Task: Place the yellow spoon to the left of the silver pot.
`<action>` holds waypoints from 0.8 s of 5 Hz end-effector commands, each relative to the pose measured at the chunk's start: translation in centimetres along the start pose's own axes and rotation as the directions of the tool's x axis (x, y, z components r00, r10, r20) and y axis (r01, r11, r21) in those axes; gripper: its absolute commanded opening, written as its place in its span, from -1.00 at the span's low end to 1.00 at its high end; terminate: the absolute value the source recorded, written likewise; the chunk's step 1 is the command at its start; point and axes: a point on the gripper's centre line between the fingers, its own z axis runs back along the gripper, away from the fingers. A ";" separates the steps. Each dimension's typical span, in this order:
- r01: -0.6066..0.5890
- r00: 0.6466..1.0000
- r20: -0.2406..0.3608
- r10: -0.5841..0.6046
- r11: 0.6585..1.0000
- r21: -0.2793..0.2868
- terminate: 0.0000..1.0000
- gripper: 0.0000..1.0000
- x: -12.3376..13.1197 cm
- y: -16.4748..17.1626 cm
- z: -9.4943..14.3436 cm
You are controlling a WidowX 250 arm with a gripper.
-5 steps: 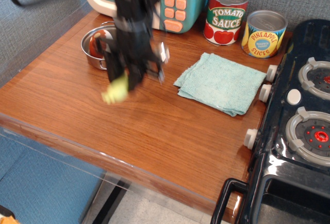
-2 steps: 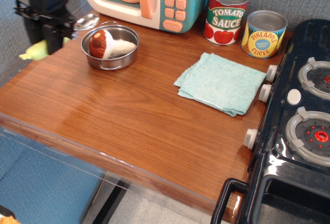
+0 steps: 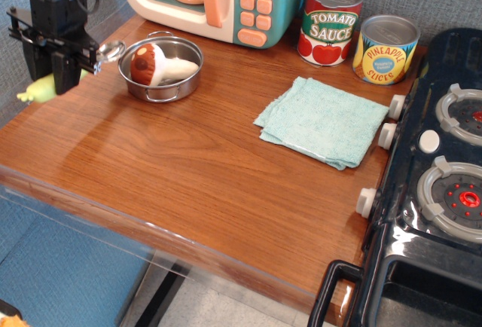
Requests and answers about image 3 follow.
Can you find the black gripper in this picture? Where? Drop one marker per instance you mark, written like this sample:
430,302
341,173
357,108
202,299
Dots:
53,31

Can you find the yellow handled metal spoon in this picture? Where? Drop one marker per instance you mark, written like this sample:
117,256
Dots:
44,89

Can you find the silver metal pot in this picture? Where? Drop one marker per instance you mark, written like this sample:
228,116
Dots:
170,90

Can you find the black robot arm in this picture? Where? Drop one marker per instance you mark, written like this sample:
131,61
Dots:
54,40

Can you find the plush brown mushroom toy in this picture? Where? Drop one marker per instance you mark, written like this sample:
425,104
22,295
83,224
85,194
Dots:
150,67

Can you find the orange plush toy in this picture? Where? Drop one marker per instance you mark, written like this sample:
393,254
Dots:
11,316

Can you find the tomato sauce can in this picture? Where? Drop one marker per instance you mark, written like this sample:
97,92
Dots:
327,29

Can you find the folded teal cloth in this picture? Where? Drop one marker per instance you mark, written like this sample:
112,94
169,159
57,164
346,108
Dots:
322,122

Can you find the pineapple slices can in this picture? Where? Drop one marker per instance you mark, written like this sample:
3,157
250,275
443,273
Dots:
385,48

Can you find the black toy stove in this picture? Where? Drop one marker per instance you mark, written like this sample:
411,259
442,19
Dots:
422,247

